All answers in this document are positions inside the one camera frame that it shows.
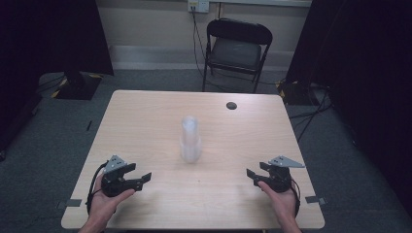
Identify black curtain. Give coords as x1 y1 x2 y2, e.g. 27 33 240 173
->
286 0 412 215
0 0 115 153

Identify black floor cables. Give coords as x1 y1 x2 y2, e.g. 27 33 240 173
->
287 86 335 144

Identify person's left hand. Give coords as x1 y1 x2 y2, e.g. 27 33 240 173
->
88 174 136 223

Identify black wall power cable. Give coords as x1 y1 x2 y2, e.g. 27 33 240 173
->
190 6 208 85

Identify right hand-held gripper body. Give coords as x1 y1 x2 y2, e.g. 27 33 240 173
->
257 155 306 194

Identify stack of clear plastic cups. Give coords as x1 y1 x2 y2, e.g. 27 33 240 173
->
179 115 203 164

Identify black stand base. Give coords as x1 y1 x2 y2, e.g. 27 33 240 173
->
51 71 104 101
277 79 313 107

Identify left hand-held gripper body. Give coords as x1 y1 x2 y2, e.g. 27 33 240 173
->
100 154 144 198

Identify grey tape strip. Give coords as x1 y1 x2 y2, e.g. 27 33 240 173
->
55 198 84 210
304 195 327 206

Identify left hand-held gripper cable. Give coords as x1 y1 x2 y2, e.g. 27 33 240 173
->
85 160 109 216

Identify right hand-held gripper cable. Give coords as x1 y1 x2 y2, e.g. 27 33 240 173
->
290 178 302 218

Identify black folding chair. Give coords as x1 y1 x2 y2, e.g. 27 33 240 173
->
201 17 274 94

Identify white wall outlet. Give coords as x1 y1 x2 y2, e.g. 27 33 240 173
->
187 0 211 15

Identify hand-held gripper cable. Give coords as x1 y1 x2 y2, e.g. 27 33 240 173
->
290 178 302 218
85 160 109 216

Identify person's right hand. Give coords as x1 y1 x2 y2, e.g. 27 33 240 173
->
257 181 298 225

